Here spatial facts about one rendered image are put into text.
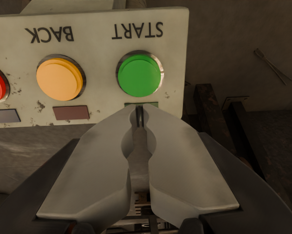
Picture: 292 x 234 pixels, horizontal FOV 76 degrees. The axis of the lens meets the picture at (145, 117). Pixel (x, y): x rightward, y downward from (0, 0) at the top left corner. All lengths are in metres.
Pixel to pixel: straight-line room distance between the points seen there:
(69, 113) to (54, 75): 0.04
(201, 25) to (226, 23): 0.10
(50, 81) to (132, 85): 0.07
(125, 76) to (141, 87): 0.02
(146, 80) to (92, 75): 0.05
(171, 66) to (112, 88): 0.06
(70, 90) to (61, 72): 0.02
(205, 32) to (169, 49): 0.70
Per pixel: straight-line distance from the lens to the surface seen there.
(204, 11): 0.84
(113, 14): 0.18
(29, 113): 0.24
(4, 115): 0.25
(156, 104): 0.20
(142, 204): 2.47
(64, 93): 0.19
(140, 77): 0.18
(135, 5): 0.64
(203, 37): 0.89
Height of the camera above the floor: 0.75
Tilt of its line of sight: 39 degrees down
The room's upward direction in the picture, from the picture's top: 177 degrees clockwise
